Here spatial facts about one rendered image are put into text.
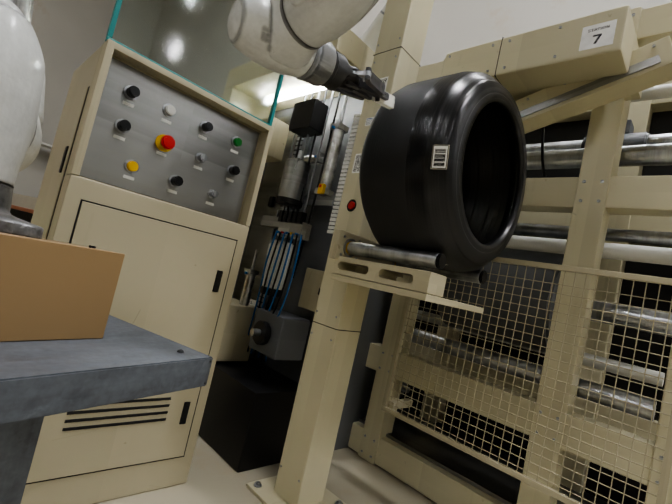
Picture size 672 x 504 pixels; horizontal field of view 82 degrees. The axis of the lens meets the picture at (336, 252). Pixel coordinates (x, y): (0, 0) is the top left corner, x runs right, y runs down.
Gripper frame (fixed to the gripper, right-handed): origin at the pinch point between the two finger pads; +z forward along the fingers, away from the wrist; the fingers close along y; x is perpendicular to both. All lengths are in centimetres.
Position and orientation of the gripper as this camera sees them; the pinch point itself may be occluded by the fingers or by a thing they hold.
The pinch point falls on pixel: (383, 98)
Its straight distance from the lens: 103.2
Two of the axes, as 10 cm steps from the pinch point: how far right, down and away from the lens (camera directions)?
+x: -1.2, 9.9, 0.4
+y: -7.0, -1.1, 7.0
